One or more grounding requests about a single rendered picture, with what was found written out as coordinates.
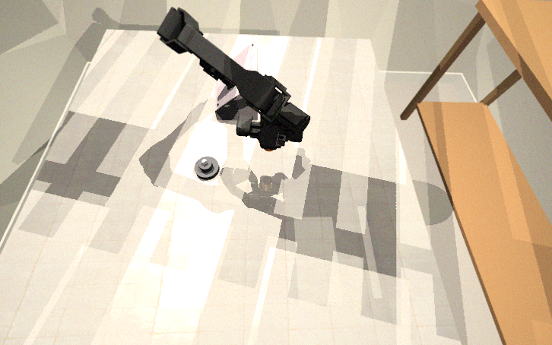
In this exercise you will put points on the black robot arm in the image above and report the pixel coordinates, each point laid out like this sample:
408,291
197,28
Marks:
180,31

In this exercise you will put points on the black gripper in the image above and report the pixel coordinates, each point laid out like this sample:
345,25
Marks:
245,127

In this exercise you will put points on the dark grey round pedestal with silver shaft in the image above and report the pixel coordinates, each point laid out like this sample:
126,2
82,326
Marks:
207,168

